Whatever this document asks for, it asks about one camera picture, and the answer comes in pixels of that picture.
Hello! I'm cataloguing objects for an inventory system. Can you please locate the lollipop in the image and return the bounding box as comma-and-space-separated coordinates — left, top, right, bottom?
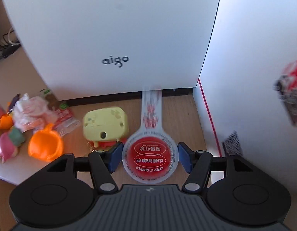
40, 89, 80, 137

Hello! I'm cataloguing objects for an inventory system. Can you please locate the white poster board red print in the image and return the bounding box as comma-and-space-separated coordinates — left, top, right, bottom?
193, 0, 297, 193

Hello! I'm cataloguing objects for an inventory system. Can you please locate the pink green squishy bird toy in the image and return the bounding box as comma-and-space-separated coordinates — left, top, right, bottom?
0, 127, 26, 163

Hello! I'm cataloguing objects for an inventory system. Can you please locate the yellow cat figure keychain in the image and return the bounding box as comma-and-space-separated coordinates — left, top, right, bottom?
82, 107, 129, 150

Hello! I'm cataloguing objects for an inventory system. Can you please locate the white aigo computer case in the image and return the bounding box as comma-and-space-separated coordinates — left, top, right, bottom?
3, 0, 219, 100

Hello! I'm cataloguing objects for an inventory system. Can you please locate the orange plastic cup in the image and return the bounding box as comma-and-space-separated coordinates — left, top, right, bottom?
28, 124, 64, 162

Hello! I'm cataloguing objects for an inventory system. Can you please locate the pink crumpled wrapper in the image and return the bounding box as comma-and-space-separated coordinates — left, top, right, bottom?
12, 93, 57, 132

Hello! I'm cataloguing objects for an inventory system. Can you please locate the red round jelly stick pack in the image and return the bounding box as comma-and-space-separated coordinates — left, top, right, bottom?
122, 90, 179, 184

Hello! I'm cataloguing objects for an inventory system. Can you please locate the black cable tangle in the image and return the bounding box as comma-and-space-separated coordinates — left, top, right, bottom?
0, 26, 22, 66

